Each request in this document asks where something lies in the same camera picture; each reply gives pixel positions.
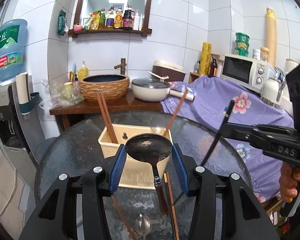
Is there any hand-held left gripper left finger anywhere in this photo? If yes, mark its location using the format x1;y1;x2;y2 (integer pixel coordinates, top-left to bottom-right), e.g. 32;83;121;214
19;144;128;240

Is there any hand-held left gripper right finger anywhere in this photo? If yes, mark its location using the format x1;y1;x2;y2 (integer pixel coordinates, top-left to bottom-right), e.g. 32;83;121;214
171;143;280;240

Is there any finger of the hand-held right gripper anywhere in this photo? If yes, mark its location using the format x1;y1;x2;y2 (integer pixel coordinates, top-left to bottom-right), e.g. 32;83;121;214
220;129;261;143
221;123;294;133

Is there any black chopstick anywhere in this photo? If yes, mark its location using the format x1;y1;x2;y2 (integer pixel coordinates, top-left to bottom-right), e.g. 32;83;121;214
201;100;235;167

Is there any beige plastic utensil holder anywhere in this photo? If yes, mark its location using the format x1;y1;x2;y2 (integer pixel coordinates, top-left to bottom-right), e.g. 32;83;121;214
97;123;174;190

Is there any large spoon with wooden handle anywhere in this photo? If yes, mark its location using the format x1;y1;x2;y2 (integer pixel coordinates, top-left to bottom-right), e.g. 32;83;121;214
125;133;173;217

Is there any person's right hand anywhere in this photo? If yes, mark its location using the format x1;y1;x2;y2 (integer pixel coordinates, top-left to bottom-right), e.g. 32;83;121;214
279;162;300;203

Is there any purple floral cloth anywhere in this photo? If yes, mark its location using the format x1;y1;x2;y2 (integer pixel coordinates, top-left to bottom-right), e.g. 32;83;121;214
160;75;295;203

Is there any round glass table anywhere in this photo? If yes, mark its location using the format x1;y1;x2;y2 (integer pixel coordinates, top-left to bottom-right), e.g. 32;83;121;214
34;110;253;240

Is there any white thermos jug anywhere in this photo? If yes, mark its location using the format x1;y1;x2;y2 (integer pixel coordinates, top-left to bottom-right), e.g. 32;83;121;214
261;67;288;105

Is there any white microwave oven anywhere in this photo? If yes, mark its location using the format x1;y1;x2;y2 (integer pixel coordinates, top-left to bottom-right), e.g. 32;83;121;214
220;53;273;94

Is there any all-metal spoon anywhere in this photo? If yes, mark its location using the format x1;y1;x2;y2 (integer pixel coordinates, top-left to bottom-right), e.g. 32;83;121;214
134;213;152;240

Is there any brown glass bottle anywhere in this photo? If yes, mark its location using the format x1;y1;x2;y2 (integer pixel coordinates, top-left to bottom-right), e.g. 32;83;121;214
208;56;218;78

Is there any small wooden box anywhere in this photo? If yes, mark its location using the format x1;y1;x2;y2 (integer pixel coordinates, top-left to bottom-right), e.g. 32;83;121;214
189;72;203;83

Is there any dark wooden counter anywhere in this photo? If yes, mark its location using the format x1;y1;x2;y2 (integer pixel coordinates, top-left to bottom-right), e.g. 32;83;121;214
49;96;163;133

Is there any yellow wrapped roll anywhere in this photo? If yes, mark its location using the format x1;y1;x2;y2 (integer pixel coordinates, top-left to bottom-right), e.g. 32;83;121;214
199;42;212;75

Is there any woven pattern sink basin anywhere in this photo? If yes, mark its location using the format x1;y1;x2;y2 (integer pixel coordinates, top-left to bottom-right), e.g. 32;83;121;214
79;74;130;103

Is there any stack of white cups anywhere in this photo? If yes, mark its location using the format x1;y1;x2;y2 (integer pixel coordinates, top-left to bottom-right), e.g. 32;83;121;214
285;51;300;75

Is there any glass pot lid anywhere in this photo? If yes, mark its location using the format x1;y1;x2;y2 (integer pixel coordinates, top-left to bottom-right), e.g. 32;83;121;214
132;77;171;88

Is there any brown and white rice cooker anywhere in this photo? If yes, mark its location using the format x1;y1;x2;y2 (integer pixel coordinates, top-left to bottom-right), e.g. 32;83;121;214
152;59;186;82

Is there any yellow green cup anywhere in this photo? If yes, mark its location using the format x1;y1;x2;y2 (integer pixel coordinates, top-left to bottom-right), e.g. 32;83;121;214
62;82;74;99

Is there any white rice paddle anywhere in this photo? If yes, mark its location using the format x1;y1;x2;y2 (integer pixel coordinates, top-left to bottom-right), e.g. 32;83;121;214
147;71;170;80

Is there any clear plastic bag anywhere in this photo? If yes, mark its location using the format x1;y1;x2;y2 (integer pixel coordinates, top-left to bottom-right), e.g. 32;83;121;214
40;79;85;109

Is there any tall stack of paper cups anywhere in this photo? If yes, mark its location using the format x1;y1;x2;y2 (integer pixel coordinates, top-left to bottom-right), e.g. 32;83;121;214
266;7;278;68

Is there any yellow soap pump bottle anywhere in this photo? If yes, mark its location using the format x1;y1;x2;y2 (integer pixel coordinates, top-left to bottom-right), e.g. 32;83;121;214
77;61;89;80

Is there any bronze faucet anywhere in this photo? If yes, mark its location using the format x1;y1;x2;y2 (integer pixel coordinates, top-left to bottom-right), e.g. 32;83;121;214
114;58;127;75

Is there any beige cloth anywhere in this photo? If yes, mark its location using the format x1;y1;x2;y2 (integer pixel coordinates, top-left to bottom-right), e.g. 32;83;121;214
0;130;38;220

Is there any grey water dispenser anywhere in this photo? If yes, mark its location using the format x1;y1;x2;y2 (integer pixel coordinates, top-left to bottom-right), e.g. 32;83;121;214
0;84;40;173

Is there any yellow seasoning packet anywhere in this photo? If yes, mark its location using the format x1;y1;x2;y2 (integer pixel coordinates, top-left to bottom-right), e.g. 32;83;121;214
90;11;102;30

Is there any green oil bottle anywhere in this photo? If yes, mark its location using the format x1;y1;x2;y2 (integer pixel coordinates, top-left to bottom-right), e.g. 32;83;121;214
99;9;107;30

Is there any orange label sauce bottle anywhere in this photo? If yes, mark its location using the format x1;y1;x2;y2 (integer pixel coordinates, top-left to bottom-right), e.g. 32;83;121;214
114;6;123;29

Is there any purple label sauce bottle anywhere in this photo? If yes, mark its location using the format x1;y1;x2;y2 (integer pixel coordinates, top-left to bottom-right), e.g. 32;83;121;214
105;6;115;29

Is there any dark soy sauce bottle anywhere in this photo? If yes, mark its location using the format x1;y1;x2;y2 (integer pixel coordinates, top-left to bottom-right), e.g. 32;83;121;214
122;4;134;30

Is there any green hanging packet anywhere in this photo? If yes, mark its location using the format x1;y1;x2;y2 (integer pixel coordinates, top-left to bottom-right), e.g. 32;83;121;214
57;9;69;36

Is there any blue water dispenser bottle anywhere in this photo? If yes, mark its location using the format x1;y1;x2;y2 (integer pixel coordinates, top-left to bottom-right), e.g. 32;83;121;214
0;19;28;82

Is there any white pot with handle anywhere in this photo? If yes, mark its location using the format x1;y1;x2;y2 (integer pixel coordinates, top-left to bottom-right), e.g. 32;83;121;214
132;81;195;102

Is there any dark green wall holder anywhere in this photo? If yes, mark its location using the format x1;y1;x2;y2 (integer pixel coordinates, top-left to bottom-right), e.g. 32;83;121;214
19;92;44;114

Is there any dark wooden wall shelf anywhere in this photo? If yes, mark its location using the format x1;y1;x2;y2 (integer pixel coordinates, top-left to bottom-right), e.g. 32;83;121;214
68;0;157;38

